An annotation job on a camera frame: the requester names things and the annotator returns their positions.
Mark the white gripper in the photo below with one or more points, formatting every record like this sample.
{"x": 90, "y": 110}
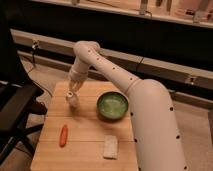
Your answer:
{"x": 78, "y": 76}

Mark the small white bottle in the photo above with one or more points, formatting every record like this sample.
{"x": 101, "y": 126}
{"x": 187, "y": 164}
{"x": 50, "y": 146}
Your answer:
{"x": 72, "y": 99}

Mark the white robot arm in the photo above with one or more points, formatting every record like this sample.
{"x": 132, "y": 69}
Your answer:
{"x": 155, "y": 129}

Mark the green bowl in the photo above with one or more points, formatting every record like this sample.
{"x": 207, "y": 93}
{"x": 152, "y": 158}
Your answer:
{"x": 112, "y": 105}

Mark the orange carrot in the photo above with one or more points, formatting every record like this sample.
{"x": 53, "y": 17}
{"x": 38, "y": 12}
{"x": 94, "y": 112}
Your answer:
{"x": 63, "y": 136}

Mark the black office chair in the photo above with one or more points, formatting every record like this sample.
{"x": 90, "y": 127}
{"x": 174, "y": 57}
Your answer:
{"x": 18, "y": 95}

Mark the white sponge block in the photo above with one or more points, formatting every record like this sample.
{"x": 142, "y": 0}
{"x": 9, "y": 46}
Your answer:
{"x": 110, "y": 150}

